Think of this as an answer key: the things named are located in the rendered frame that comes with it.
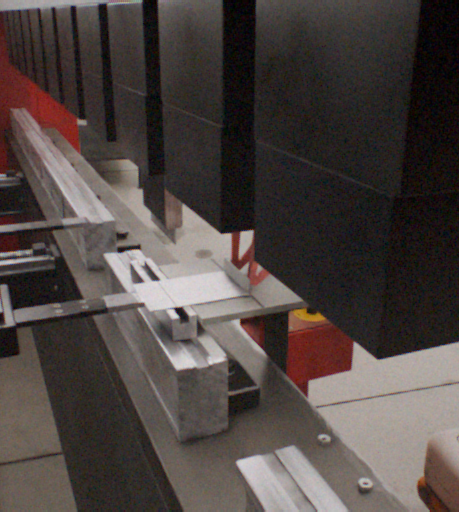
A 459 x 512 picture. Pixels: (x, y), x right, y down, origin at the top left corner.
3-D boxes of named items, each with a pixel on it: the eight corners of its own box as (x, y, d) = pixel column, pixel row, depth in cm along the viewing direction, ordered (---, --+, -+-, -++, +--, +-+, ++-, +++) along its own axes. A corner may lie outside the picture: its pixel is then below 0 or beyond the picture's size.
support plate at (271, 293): (390, 291, 83) (391, 284, 82) (202, 326, 74) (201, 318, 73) (321, 248, 98) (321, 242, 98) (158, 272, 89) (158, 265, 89)
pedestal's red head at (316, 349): (352, 370, 128) (359, 289, 121) (282, 388, 121) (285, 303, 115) (302, 329, 145) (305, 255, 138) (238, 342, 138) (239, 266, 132)
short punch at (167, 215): (183, 244, 74) (181, 163, 70) (167, 246, 73) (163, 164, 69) (159, 220, 82) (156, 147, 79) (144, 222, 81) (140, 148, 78)
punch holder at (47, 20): (106, 102, 119) (100, 7, 113) (60, 105, 116) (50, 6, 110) (91, 94, 132) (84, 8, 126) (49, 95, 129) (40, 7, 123)
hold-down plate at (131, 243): (142, 257, 127) (141, 243, 126) (115, 261, 125) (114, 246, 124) (109, 216, 153) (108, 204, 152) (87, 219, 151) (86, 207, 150)
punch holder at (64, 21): (133, 117, 102) (127, 5, 96) (79, 120, 99) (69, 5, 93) (112, 106, 114) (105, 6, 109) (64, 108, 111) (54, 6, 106)
